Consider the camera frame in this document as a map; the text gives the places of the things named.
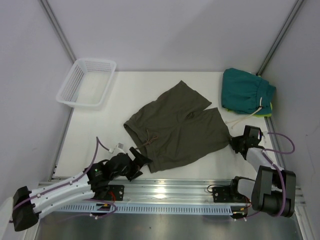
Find white slotted cable duct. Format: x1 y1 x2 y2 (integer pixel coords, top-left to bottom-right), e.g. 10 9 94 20
58 202 233 216

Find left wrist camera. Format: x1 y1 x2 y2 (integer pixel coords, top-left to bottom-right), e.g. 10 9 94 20
108 142 126 155

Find teal folded shorts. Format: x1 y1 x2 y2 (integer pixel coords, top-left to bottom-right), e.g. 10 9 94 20
221 67 277 116

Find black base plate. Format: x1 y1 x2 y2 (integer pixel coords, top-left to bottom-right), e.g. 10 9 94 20
207 185 250 204
101 185 125 202

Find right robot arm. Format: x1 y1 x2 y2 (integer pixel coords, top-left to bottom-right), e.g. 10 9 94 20
228 125 296 218

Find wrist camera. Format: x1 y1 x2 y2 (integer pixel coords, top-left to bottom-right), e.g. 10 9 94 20
258 129 267 144
108 142 126 155

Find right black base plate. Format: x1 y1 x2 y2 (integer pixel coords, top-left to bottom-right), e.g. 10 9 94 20
207 185 250 204

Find aluminium mounting rail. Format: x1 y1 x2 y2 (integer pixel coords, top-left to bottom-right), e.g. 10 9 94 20
37 177 306 206

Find left aluminium corner post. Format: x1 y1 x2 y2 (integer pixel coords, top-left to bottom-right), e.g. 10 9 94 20
38 0 77 63

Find olive green shorts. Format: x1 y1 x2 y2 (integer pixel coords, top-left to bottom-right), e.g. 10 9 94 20
123 81 231 173

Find white plastic basket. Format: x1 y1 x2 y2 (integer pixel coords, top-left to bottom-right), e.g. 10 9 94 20
56 58 117 110

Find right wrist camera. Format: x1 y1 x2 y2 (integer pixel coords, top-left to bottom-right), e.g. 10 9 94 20
258 129 267 144

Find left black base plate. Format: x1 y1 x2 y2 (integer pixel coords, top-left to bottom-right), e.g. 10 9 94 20
101 185 125 202

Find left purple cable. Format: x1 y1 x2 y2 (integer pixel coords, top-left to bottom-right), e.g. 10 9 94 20
8 136 118 224

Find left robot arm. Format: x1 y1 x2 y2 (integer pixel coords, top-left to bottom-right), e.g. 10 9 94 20
10 147 152 232

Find aluminium corner post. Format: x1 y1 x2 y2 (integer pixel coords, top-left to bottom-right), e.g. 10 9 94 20
255 0 306 76
38 0 77 63

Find right aluminium corner post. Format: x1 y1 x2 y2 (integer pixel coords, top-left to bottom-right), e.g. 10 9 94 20
255 0 306 76

